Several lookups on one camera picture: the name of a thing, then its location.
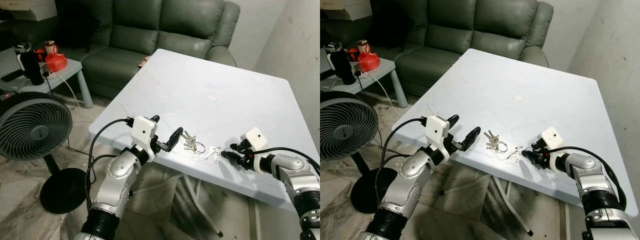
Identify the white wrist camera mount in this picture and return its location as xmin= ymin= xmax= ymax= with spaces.
xmin=541 ymin=126 xmax=565 ymax=150
xmin=424 ymin=115 xmax=451 ymax=154
xmin=130 ymin=116 xmax=159 ymax=151
xmin=240 ymin=127 xmax=267 ymax=151

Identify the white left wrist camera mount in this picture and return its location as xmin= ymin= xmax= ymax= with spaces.
xmin=424 ymin=115 xmax=451 ymax=154
xmin=130 ymin=116 xmax=159 ymax=151

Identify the cardboard box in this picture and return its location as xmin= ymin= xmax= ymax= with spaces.
xmin=0 ymin=0 xmax=59 ymax=21
xmin=320 ymin=0 xmax=374 ymax=21

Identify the black cloth bundle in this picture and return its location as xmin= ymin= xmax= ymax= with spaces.
xmin=54 ymin=0 xmax=100 ymax=49
xmin=369 ymin=0 xmax=415 ymax=49

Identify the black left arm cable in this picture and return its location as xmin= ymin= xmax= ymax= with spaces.
xmin=375 ymin=116 xmax=429 ymax=211
xmin=85 ymin=117 xmax=136 ymax=213

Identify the black insulated bottle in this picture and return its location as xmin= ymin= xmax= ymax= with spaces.
xmin=326 ymin=43 xmax=357 ymax=86
xmin=16 ymin=44 xmax=45 ymax=86

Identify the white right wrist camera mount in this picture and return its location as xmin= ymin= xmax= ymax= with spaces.
xmin=240 ymin=127 xmax=267 ymax=151
xmin=541 ymin=126 xmax=565 ymax=150

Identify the thin white cable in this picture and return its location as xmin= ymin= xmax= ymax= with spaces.
xmin=364 ymin=71 xmax=401 ymax=113
xmin=50 ymin=72 xmax=96 ymax=121

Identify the key bunch with large ring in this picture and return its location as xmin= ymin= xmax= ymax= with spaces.
xmin=182 ymin=130 xmax=206 ymax=154
xmin=484 ymin=129 xmax=509 ymax=153

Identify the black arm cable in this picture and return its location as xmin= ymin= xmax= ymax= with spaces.
xmin=85 ymin=117 xmax=136 ymax=213
xmin=555 ymin=145 xmax=628 ymax=211
xmin=375 ymin=116 xmax=429 ymax=211
xmin=254 ymin=146 xmax=321 ymax=177

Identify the green leather sofa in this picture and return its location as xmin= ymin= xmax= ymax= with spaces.
xmin=369 ymin=0 xmax=555 ymax=99
xmin=54 ymin=0 xmax=241 ymax=100

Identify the white plastic square table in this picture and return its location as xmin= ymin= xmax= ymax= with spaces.
xmin=88 ymin=48 xmax=321 ymax=240
xmin=390 ymin=48 xmax=640 ymax=240

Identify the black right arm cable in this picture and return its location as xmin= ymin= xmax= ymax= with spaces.
xmin=555 ymin=145 xmax=628 ymax=211
xmin=254 ymin=146 xmax=321 ymax=177

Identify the black pedestal fan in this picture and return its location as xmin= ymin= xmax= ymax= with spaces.
xmin=320 ymin=90 xmax=386 ymax=215
xmin=0 ymin=91 xmax=89 ymax=215

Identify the small silver key pair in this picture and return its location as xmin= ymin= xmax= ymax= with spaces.
xmin=204 ymin=146 xmax=222 ymax=164
xmin=505 ymin=145 xmax=524 ymax=162

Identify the grey low side table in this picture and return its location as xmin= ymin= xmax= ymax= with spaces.
xmin=320 ymin=47 xmax=409 ymax=109
xmin=0 ymin=47 xmax=95 ymax=109

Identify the red plastic bag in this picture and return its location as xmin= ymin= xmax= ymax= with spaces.
xmin=357 ymin=49 xmax=381 ymax=72
xmin=45 ymin=50 xmax=69 ymax=73

